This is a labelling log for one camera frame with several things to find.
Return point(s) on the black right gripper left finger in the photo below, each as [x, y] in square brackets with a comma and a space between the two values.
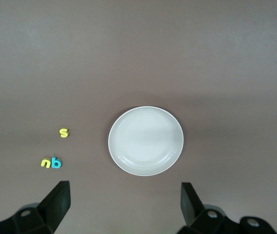
[53, 209]

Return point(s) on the brown table cover sheet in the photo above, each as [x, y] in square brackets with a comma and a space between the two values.
[138, 48]

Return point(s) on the yellow foam letter s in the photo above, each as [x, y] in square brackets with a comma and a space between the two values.
[64, 132]

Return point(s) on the teal foam letter q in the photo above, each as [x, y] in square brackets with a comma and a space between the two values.
[54, 160]

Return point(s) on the yellow foam letter u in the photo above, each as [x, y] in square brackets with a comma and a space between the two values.
[46, 160]

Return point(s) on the beige round plate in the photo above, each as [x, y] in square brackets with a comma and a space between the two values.
[146, 141]

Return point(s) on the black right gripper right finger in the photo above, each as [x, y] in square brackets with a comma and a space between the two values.
[194, 214]

